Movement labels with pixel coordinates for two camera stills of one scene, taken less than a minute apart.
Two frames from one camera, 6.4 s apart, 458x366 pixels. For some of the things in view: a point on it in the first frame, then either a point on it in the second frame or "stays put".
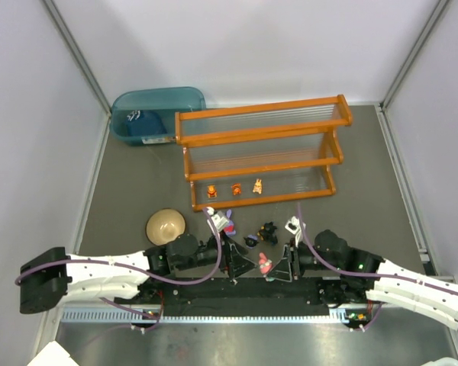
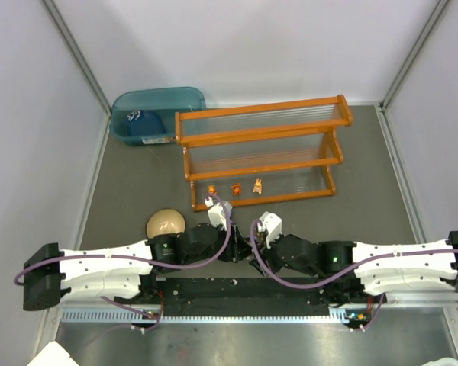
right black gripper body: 292,260 → 262,255
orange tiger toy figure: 237,189 stays put
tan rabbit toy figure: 258,186 stays put
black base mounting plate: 232,293 stays put
